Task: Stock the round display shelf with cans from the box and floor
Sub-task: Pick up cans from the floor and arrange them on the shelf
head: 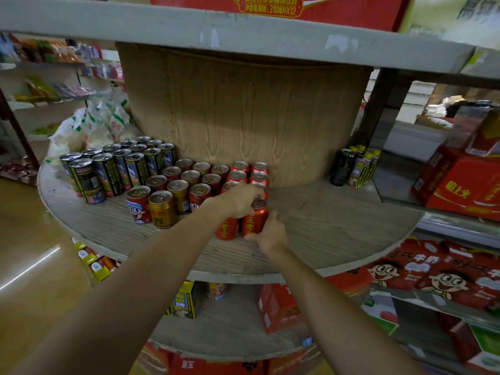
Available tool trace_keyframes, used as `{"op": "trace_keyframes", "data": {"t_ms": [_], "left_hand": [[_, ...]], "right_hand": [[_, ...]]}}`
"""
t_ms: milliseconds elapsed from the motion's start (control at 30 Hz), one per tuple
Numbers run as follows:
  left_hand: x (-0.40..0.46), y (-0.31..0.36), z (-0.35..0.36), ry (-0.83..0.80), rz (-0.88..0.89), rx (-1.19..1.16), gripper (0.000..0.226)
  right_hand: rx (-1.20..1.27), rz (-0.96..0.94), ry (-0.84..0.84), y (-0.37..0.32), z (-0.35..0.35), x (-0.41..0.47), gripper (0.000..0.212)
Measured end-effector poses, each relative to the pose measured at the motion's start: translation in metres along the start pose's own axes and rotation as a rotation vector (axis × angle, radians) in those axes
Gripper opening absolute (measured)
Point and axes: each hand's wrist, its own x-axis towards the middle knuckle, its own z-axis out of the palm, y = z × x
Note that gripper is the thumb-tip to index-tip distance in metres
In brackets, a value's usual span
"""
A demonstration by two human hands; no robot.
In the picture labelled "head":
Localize red can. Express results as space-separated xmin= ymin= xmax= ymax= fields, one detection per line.
xmin=241 ymin=198 xmax=269 ymax=238

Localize yellow green bottle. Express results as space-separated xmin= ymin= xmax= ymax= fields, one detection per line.
xmin=348 ymin=145 xmax=382 ymax=189

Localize small green-top box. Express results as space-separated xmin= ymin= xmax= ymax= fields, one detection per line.
xmin=441 ymin=314 xmax=500 ymax=373
xmin=361 ymin=294 xmax=400 ymax=335

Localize pile of yellow snack packets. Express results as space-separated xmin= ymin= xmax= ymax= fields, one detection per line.
xmin=15 ymin=76 xmax=96 ymax=137

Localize person's right forearm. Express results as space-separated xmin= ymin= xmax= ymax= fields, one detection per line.
xmin=269 ymin=245 xmax=424 ymax=375

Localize group of red packets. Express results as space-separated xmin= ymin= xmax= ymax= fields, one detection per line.
xmin=0 ymin=154 xmax=40 ymax=187

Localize group of tall blue-yellow cans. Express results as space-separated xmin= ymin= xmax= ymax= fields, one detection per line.
xmin=59 ymin=135 xmax=177 ymax=205

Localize person's left hand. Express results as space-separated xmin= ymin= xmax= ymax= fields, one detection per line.
xmin=212 ymin=182 xmax=268 ymax=219

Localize large red gift carton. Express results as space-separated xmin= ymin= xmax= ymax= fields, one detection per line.
xmin=149 ymin=0 xmax=411 ymax=32

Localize person's left forearm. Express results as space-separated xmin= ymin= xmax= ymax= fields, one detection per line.
xmin=11 ymin=198 xmax=231 ymax=375

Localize red and gold shelf cans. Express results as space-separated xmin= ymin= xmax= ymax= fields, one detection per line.
xmin=126 ymin=158 xmax=230 ymax=230

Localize row of yellow orange cartons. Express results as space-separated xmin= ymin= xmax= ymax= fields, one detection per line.
xmin=72 ymin=237 xmax=231 ymax=320

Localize rows of colourful packets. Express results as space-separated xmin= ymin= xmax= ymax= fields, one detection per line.
xmin=78 ymin=42 xmax=125 ymax=81

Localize block of red slim cans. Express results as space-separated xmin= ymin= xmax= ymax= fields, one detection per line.
xmin=215 ymin=161 xmax=270 ymax=242

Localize person's right hand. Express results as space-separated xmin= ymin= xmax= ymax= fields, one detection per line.
xmin=244 ymin=209 xmax=290 ymax=256

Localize red yellow-print carton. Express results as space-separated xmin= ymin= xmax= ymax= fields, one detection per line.
xmin=410 ymin=146 xmax=500 ymax=222

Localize yellow red tall pack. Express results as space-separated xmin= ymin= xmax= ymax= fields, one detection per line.
xmin=465 ymin=107 xmax=500 ymax=157

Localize black can by column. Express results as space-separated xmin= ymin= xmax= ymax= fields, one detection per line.
xmin=330 ymin=148 xmax=358 ymax=187

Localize red porridge print carton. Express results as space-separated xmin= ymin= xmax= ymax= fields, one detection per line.
xmin=134 ymin=341 xmax=172 ymax=375
xmin=267 ymin=345 xmax=325 ymax=375
xmin=170 ymin=351 xmax=266 ymax=375

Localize row of mixed colour packets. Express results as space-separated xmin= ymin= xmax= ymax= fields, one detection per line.
xmin=0 ymin=33 xmax=83 ymax=63

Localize round wooden shelf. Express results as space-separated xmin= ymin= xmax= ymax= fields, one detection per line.
xmin=0 ymin=0 xmax=500 ymax=375

